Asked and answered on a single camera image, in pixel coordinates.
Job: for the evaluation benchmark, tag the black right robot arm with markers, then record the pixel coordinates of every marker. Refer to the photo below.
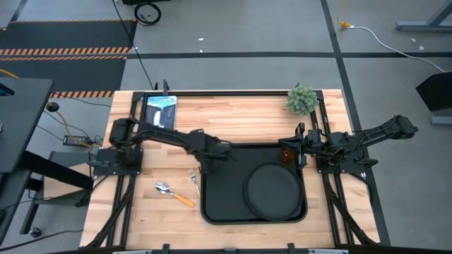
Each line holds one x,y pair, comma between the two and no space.
374,135

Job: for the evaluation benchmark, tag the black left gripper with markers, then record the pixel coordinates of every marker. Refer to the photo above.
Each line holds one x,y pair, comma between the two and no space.
213,151

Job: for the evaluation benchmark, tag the black round plate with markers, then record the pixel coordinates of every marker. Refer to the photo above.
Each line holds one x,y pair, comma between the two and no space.
273,192

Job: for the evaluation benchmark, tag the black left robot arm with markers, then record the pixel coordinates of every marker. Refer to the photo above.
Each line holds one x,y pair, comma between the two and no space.
159,135

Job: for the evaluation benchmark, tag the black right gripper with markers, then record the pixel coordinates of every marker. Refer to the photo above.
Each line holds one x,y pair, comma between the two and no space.
309,144

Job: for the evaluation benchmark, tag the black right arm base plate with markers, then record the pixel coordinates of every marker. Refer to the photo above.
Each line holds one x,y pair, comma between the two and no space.
347,167

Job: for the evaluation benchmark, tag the black mat with hazard stripes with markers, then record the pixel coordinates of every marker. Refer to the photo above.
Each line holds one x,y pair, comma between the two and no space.
63,39

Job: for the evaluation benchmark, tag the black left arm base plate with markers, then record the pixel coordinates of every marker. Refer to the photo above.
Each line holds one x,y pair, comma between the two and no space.
106,166

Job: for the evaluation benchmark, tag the black desk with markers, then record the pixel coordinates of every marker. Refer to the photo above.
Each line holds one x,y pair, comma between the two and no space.
21,120

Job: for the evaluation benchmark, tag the black angled panel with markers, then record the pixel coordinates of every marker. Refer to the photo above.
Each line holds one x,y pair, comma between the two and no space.
436,91

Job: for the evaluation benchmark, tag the black caster wheel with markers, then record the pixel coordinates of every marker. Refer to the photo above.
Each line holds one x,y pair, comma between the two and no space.
34,232

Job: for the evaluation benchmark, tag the small green potted plant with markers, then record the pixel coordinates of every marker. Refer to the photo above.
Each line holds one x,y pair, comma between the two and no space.
302,100

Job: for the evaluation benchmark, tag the silver metal fork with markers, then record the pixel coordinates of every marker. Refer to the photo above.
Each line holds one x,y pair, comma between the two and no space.
194,180

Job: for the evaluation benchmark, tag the black plastic serving tray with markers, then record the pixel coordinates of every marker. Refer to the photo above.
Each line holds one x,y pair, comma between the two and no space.
222,197

